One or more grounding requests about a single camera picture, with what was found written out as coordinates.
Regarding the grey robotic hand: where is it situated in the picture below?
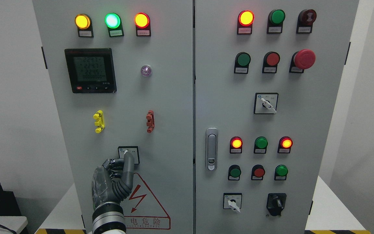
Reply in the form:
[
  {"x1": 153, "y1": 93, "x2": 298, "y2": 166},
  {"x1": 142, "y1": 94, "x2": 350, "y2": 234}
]
[{"x1": 92, "y1": 150, "x2": 134, "y2": 209}]

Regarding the white rotary switch door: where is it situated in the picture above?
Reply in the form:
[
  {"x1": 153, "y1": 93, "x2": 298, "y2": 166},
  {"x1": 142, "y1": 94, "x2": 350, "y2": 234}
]
[{"x1": 118, "y1": 146, "x2": 140, "y2": 165}]

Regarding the lit green indicator light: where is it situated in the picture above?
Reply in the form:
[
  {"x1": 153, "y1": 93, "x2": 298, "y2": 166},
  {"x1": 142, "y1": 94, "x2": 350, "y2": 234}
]
[{"x1": 104, "y1": 12, "x2": 124, "y2": 37}]

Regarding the yellow indicator light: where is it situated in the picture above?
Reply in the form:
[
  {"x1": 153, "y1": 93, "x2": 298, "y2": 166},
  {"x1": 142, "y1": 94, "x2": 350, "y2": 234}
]
[{"x1": 75, "y1": 14, "x2": 94, "y2": 38}]

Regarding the red high voltage warning sticker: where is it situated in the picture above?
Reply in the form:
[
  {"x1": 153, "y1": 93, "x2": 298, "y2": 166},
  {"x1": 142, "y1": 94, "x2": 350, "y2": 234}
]
[{"x1": 121, "y1": 173, "x2": 171, "y2": 230}]

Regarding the yellow terminal clip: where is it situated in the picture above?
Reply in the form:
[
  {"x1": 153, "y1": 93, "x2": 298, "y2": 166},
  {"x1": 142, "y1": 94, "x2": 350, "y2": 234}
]
[{"x1": 93, "y1": 110, "x2": 105, "y2": 134}]

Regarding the red terminal clip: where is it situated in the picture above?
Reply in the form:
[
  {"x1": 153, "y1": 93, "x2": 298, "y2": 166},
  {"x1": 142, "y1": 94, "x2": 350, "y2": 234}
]
[{"x1": 146, "y1": 110, "x2": 155, "y2": 133}]

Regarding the black digital power meter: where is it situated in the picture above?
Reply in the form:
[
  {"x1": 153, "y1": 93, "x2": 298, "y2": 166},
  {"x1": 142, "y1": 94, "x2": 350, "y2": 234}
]
[{"x1": 64, "y1": 48, "x2": 117, "y2": 93}]

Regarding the clear white indicator lamp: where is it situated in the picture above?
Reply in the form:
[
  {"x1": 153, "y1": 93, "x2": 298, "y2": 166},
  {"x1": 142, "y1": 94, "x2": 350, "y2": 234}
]
[{"x1": 140, "y1": 65, "x2": 152, "y2": 77}]

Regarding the green push button lower left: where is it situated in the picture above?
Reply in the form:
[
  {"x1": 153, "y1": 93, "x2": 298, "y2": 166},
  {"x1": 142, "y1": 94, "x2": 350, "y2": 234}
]
[{"x1": 228, "y1": 164, "x2": 242, "y2": 181}]

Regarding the green push button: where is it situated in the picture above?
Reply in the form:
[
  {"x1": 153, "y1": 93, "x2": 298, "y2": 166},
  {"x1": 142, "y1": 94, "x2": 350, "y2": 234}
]
[
  {"x1": 234, "y1": 52, "x2": 251, "y2": 74},
  {"x1": 228, "y1": 164, "x2": 242, "y2": 181},
  {"x1": 274, "y1": 164, "x2": 289, "y2": 181}
]

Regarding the lit red light middle left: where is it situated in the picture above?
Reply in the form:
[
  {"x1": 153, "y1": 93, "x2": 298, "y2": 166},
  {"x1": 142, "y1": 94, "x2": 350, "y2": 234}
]
[{"x1": 230, "y1": 136, "x2": 243, "y2": 154}]

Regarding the grey electrical cabinet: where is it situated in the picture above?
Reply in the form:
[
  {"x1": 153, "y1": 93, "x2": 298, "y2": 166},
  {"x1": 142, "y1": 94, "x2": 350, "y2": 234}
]
[{"x1": 32, "y1": 0, "x2": 359, "y2": 234}]

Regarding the red push button lower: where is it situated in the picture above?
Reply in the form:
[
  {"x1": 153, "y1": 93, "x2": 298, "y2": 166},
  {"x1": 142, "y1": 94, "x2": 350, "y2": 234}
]
[{"x1": 251, "y1": 164, "x2": 266, "y2": 181}]

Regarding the red push button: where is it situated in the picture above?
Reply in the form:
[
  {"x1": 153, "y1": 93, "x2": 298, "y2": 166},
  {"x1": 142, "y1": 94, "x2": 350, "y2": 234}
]
[
  {"x1": 262, "y1": 51, "x2": 280, "y2": 73},
  {"x1": 251, "y1": 164, "x2": 266, "y2": 181}
]

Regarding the green light middle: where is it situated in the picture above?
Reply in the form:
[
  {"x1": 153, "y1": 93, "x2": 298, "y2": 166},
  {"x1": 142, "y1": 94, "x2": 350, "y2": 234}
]
[{"x1": 253, "y1": 136, "x2": 268, "y2": 154}]

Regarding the lit red indicator light left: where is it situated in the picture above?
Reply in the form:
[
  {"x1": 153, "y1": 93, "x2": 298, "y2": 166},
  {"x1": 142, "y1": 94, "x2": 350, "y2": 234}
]
[{"x1": 134, "y1": 12, "x2": 151, "y2": 37}]

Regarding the green push button lower right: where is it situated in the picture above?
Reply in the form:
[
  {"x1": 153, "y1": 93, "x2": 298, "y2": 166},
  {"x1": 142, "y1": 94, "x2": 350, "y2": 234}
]
[{"x1": 274, "y1": 164, "x2": 289, "y2": 181}]

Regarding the lit red light middle right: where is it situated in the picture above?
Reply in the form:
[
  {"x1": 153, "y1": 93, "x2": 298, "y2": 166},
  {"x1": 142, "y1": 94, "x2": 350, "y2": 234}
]
[{"x1": 277, "y1": 136, "x2": 293, "y2": 154}]

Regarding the green push button upper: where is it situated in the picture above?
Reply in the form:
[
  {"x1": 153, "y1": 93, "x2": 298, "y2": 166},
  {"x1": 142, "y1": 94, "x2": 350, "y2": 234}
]
[{"x1": 234, "y1": 52, "x2": 251, "y2": 74}]

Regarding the red push button upper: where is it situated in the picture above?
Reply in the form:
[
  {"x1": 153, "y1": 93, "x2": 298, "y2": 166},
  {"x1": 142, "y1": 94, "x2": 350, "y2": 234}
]
[{"x1": 262, "y1": 51, "x2": 280, "y2": 73}]

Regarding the lit red light top right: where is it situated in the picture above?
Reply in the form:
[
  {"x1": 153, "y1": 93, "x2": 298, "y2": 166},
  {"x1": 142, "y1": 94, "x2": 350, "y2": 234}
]
[{"x1": 237, "y1": 9, "x2": 255, "y2": 35}]

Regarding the red emergency stop button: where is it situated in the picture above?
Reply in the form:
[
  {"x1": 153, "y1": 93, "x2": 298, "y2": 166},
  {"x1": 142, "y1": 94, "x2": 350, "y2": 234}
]
[{"x1": 289, "y1": 49, "x2": 316, "y2": 73}]

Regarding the green light top right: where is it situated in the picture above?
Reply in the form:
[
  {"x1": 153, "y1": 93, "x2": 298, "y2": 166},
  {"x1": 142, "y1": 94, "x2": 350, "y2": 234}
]
[{"x1": 266, "y1": 9, "x2": 286, "y2": 34}]

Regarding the dark red buzzer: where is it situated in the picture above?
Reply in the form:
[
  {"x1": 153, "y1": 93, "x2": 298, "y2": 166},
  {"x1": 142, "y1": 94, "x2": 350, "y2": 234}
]
[{"x1": 296, "y1": 9, "x2": 317, "y2": 34}]

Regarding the white box with black cable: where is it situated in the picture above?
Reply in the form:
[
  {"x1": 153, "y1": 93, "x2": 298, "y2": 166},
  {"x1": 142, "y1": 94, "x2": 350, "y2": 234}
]
[{"x1": 0, "y1": 216, "x2": 28, "y2": 234}]

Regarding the silver door handle lock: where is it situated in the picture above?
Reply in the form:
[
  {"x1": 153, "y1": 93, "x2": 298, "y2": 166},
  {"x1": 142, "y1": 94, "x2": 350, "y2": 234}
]
[{"x1": 205, "y1": 127, "x2": 218, "y2": 171}]

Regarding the white rotary switch lower right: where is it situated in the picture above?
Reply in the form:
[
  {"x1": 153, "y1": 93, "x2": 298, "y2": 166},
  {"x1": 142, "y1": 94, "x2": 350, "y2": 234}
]
[{"x1": 223, "y1": 193, "x2": 243, "y2": 213}]

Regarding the white rotary switch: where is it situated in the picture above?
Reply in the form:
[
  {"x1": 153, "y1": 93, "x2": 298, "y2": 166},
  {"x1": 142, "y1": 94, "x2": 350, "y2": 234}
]
[
  {"x1": 223, "y1": 193, "x2": 243, "y2": 213},
  {"x1": 254, "y1": 92, "x2": 279, "y2": 114}
]

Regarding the black rotary switch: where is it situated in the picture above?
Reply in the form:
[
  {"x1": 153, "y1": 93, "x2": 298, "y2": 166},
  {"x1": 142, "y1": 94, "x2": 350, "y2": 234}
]
[{"x1": 266, "y1": 193, "x2": 287, "y2": 216}]

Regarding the white rotary switch upper right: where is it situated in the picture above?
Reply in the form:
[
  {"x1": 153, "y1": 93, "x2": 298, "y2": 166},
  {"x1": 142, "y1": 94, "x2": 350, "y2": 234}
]
[{"x1": 254, "y1": 92, "x2": 279, "y2": 114}]

